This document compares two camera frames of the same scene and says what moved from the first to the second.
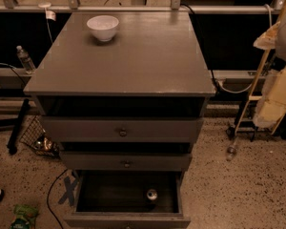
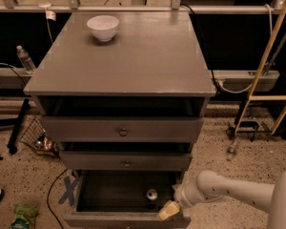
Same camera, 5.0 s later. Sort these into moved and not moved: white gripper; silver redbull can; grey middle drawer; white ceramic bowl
Moved: white gripper
Not moved: silver redbull can; grey middle drawer; white ceramic bowl
